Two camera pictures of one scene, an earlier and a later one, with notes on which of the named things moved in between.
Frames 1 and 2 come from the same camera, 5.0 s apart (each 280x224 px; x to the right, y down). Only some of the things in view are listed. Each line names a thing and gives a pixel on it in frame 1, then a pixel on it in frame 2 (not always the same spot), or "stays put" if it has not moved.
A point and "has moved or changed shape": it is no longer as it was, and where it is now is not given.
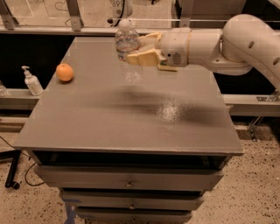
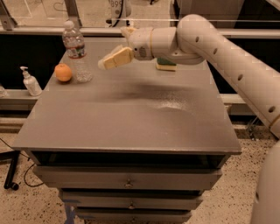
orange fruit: (64, 72) stays put
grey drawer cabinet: (128, 144) stays put
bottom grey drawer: (133, 215) stays put
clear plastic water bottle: (127, 39) has moved or changed shape
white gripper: (174, 46) -> (141, 42)
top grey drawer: (101, 178) stays put
